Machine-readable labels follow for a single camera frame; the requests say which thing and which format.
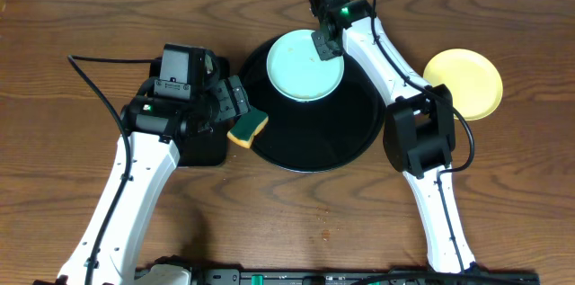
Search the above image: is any light blue plate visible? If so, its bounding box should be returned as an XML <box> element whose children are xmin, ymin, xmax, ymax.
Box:
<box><xmin>266</xmin><ymin>30</ymin><xmax>344</xmax><ymax>102</ymax></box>

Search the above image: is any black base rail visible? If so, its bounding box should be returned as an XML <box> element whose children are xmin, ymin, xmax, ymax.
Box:
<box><xmin>134</xmin><ymin>268</ymin><xmax>539</xmax><ymax>285</ymax></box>

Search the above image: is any left black cable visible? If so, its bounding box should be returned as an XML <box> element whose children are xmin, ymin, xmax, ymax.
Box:
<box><xmin>66</xmin><ymin>54</ymin><xmax>156</xmax><ymax>285</ymax></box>

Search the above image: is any black cable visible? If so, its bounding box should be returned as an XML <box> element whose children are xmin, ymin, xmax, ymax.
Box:
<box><xmin>307</xmin><ymin>0</ymin><xmax>476</xmax><ymax>272</ymax></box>
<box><xmin>66</xmin><ymin>54</ymin><xmax>156</xmax><ymax>285</ymax></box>

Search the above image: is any yellow plate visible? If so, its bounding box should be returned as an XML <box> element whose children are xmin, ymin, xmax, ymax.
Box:
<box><xmin>423</xmin><ymin>49</ymin><xmax>503</xmax><ymax>120</ymax></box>

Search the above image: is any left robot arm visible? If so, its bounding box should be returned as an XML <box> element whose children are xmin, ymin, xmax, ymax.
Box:
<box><xmin>55</xmin><ymin>76</ymin><xmax>249</xmax><ymax>284</ymax></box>

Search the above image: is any green yellow sponge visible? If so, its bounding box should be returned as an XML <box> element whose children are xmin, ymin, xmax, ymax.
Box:
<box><xmin>226</xmin><ymin>107</ymin><xmax>269</xmax><ymax>148</ymax></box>

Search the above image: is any round black tray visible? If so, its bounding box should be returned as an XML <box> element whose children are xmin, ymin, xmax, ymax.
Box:
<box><xmin>239</xmin><ymin>37</ymin><xmax>385</xmax><ymax>173</ymax></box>

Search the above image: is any rectangular black tray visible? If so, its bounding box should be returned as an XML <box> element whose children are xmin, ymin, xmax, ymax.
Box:
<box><xmin>149</xmin><ymin>56</ymin><xmax>230</xmax><ymax>168</ymax></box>

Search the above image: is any right black cable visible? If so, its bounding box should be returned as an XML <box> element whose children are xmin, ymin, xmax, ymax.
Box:
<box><xmin>307</xmin><ymin>0</ymin><xmax>476</xmax><ymax>272</ymax></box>

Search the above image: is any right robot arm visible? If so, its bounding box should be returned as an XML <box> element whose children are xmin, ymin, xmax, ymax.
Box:
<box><xmin>311</xmin><ymin>0</ymin><xmax>475</xmax><ymax>273</ymax></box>

